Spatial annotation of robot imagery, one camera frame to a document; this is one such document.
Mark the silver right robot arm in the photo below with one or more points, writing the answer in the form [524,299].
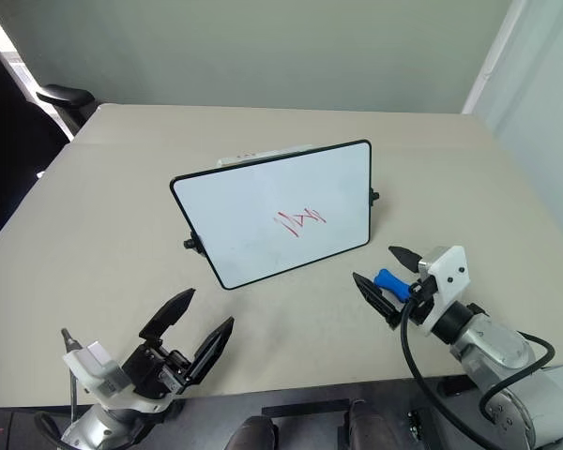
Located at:
[506,365]

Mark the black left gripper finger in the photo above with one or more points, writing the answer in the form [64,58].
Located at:
[211,349]
[166,314]

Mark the black-framed tabletop whiteboard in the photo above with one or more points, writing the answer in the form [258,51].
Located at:
[263,206]

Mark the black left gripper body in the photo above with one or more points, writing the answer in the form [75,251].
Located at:
[152,370]

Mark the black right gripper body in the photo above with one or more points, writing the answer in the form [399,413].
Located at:
[422,300]

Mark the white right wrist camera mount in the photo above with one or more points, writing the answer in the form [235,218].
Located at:
[450,276]

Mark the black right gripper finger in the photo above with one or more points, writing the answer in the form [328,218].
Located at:
[407,259]
[377,297]

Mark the black office chair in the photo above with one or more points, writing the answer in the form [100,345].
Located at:
[9,140]

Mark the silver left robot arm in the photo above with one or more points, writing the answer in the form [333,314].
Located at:
[98,429]

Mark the dark rounded shape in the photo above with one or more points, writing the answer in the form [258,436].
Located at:
[253,433]
[362,426]

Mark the black frame under table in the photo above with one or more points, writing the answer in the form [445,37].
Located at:
[305,419]

